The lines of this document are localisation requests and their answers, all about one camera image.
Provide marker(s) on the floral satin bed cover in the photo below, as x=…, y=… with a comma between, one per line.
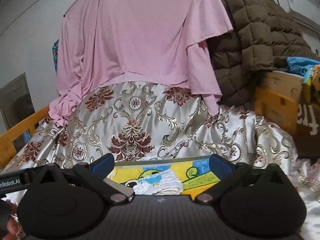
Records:
x=140, y=121

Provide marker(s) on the orange wooden bed rail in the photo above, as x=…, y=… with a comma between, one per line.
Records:
x=8, y=150

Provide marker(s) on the colourful cartoon tray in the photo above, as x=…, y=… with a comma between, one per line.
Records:
x=190, y=176

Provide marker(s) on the brown quilted jacket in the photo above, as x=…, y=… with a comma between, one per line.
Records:
x=263, y=37

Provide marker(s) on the blue cloth on box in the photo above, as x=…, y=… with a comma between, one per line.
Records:
x=300, y=65

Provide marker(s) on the person's hand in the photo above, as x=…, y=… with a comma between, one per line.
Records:
x=9, y=226

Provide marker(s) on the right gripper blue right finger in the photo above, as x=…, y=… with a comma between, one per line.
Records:
x=229, y=174

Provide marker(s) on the cardboard box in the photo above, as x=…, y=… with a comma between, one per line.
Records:
x=292, y=104

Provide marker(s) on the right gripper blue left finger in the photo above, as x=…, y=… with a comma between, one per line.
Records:
x=94, y=177

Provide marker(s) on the white knitted cloth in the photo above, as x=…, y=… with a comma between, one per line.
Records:
x=162, y=183

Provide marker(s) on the grey wall cabinet door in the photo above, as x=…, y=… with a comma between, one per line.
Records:
x=16, y=103

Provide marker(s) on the pink hanging sheet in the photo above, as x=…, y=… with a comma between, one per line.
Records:
x=104, y=42

